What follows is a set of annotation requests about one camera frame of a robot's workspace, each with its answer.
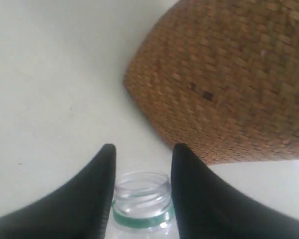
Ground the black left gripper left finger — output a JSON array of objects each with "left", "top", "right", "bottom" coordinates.
[{"left": 0, "top": 144, "right": 116, "bottom": 239}]

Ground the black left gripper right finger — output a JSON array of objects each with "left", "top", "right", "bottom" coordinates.
[{"left": 171, "top": 143, "right": 299, "bottom": 239}]

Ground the clear plastic water bottle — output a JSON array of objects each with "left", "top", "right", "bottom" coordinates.
[{"left": 105, "top": 172, "right": 179, "bottom": 239}]

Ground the brown woven basket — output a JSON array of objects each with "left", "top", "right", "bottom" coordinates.
[{"left": 124, "top": 0, "right": 299, "bottom": 164}]

